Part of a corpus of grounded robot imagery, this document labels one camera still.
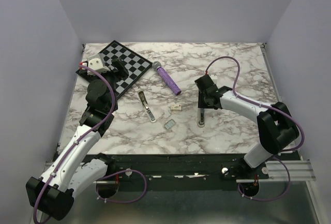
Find small staple box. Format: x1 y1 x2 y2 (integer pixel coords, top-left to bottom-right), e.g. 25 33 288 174
170 103 182 111

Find grey staple strips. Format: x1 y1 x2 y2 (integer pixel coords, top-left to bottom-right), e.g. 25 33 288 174
164 120 176 130

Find grey green stapler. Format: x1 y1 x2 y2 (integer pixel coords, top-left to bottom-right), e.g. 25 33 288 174
138 90 156 123

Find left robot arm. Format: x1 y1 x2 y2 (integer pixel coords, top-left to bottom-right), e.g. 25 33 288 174
26 58 129 223

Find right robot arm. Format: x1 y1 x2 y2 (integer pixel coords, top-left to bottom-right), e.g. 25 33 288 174
195 74 299 178

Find black grey chessboard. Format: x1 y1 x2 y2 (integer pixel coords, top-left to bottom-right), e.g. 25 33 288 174
98 40 152 99

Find purple glitter microphone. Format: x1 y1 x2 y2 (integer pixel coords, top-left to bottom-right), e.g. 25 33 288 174
152 61 182 96

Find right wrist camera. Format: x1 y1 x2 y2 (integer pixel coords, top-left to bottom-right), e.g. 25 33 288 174
209 74 218 84

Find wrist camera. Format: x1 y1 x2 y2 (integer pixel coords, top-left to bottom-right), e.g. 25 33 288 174
209 74 218 84
87 54 110 74

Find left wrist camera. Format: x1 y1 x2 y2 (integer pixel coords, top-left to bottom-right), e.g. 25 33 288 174
87 54 110 74

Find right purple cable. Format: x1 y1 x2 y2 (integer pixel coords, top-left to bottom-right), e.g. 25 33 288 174
205 56 306 201

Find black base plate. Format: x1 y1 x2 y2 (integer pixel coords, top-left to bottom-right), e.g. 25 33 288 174
53 153 269 193

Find aluminium frame rail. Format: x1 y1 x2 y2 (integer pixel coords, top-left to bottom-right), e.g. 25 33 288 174
29 160 318 224

